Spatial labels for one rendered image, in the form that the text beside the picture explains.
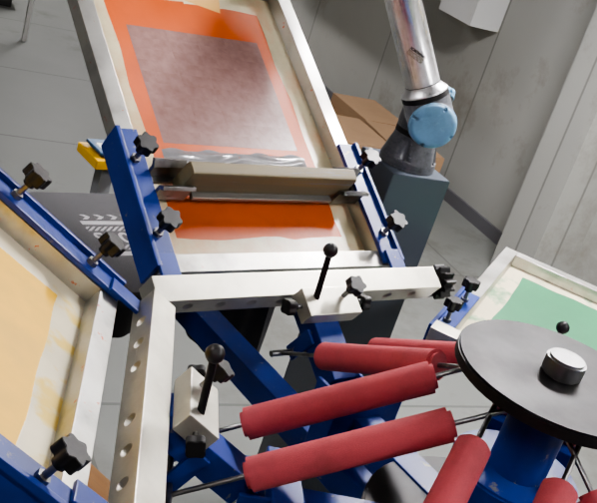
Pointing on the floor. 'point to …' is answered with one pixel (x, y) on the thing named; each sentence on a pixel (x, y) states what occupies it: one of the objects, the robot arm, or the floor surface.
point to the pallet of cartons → (366, 122)
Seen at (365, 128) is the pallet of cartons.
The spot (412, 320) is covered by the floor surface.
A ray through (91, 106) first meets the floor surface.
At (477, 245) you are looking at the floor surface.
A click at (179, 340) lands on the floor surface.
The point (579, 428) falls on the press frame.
